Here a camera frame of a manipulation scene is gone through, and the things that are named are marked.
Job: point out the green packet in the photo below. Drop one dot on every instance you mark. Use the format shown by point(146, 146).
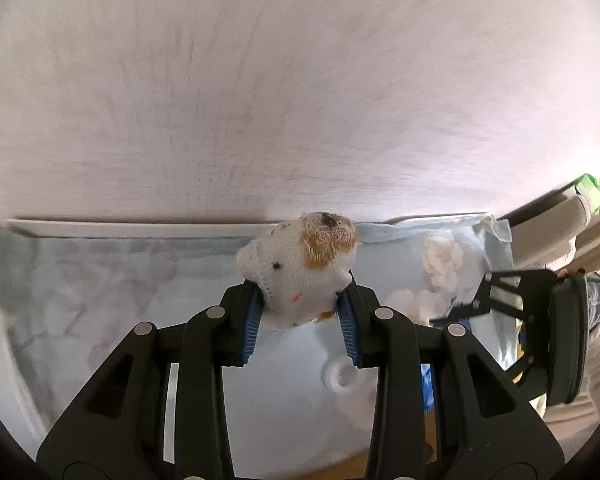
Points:
point(590, 187)

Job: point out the desktop with floral tablecloth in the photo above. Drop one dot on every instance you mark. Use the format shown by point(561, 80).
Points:
point(105, 285)

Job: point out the beige sofa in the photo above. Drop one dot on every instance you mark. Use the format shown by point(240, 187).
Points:
point(540, 240)

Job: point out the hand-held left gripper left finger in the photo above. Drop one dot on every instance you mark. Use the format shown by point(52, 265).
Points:
point(250, 320)

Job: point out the white and brown plush toy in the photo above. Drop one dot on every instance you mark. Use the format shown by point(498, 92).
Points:
point(295, 270)

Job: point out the cardboard box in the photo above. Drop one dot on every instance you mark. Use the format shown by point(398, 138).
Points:
point(430, 435)

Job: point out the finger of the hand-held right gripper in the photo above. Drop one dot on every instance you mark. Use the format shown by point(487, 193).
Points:
point(535, 292)
point(537, 365)

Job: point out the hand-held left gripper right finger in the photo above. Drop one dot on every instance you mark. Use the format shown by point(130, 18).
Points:
point(347, 322)

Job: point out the blue tissue packet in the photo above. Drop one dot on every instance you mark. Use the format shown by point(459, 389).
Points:
point(426, 390)

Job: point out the yellow soft item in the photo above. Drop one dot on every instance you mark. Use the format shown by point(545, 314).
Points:
point(520, 340)

